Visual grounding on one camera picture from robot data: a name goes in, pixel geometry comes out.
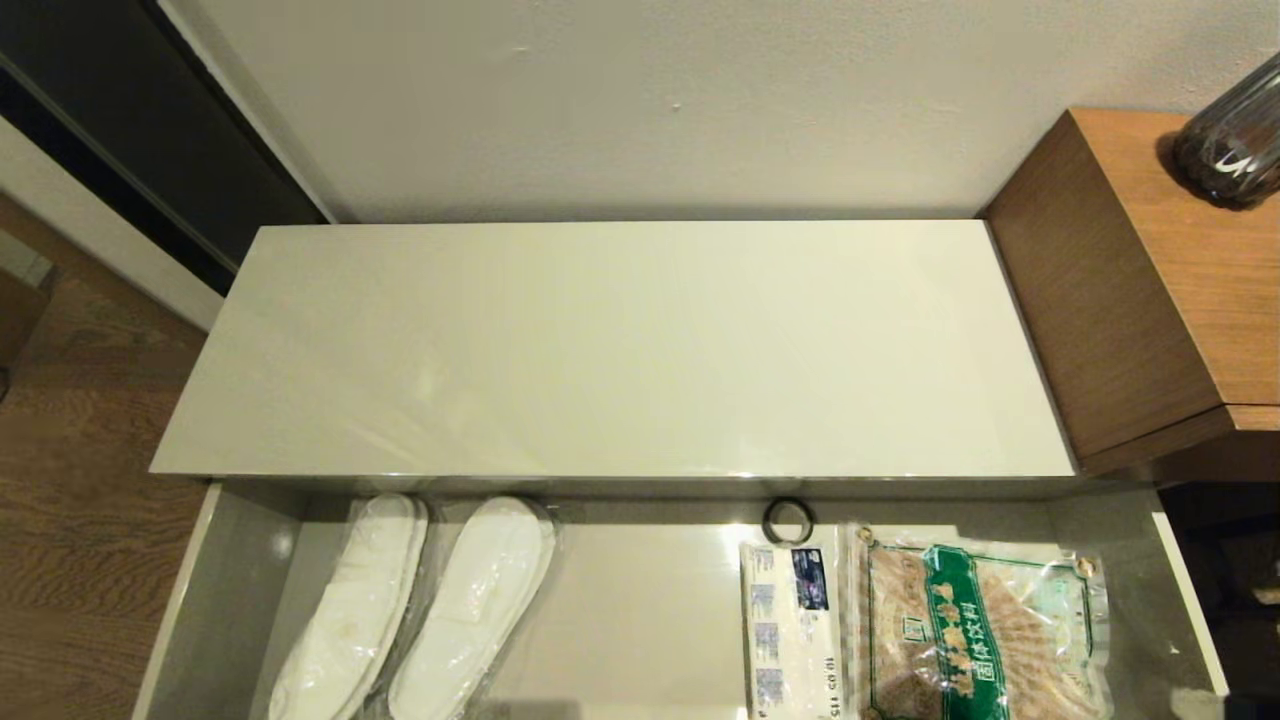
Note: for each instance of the glossy white drawer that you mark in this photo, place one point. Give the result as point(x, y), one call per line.
point(650, 620)

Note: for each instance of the white tissue pack blue print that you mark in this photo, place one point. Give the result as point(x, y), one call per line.
point(790, 640)

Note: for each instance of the glossy white cabinet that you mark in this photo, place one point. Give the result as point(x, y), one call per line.
point(600, 350)

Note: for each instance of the black tape roll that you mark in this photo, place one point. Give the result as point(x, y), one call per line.
point(772, 520)

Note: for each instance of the white slipper in plastic wrap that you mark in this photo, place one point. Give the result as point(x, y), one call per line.
point(350, 620)
point(470, 610)

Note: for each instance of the snack bag green label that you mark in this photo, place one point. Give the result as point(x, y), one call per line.
point(980, 640)

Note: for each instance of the brown wooden side cabinet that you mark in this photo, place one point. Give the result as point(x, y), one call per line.
point(1110, 300)

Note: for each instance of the black door panel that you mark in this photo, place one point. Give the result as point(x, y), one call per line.
point(150, 120)

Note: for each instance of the dark ribbed glass vase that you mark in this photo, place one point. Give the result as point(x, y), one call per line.
point(1235, 145)

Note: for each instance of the white door frame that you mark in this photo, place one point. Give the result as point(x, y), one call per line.
point(100, 220)

